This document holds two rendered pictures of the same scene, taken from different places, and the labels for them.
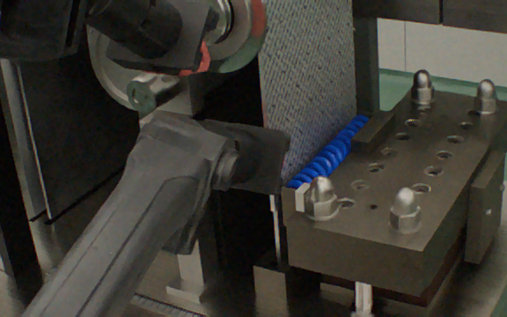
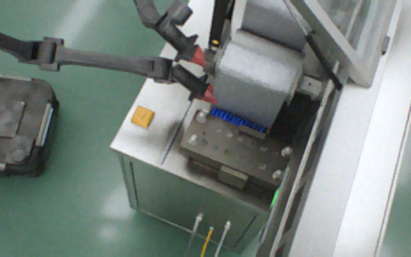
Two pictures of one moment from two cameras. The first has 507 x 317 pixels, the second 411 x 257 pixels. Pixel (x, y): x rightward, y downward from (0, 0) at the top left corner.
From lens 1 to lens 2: 1.43 m
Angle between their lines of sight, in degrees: 56
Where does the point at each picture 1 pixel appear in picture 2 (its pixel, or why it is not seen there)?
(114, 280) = (94, 63)
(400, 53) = not seen: outside the picture
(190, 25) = (182, 54)
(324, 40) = (255, 102)
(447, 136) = (254, 159)
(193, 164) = (143, 70)
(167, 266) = not seen: hidden behind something
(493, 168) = (234, 174)
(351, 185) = (217, 126)
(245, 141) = (190, 86)
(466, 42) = not seen: outside the picture
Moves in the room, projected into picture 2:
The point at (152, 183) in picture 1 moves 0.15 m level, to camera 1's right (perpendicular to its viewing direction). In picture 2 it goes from (130, 63) to (135, 103)
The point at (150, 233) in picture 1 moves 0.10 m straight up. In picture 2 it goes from (113, 67) to (110, 50)
